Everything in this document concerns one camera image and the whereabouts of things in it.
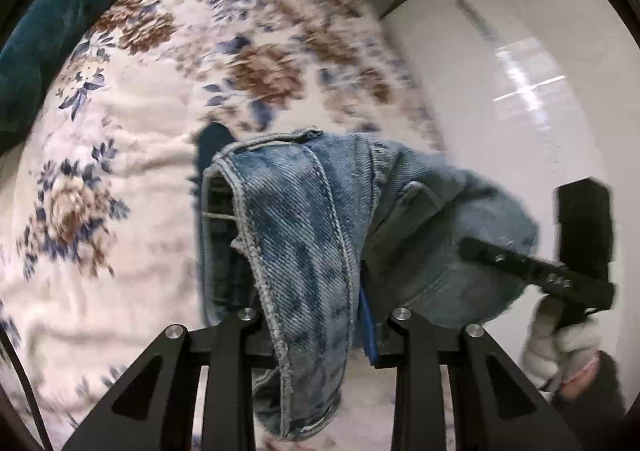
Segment white headboard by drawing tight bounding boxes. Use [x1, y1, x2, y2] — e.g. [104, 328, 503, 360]
[386, 0, 639, 388]

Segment dark blue folded pants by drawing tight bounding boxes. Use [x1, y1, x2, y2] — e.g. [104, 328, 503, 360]
[191, 122, 236, 192]

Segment floral bed blanket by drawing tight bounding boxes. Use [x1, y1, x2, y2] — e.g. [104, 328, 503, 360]
[1, 0, 442, 449]

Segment white gloved right hand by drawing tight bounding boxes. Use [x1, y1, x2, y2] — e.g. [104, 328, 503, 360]
[521, 296, 602, 400]

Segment light blue denim pants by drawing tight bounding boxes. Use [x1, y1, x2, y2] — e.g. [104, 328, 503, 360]
[196, 128, 538, 440]

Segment teal folded quilt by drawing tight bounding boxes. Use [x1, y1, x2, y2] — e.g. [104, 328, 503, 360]
[0, 0, 174, 152]

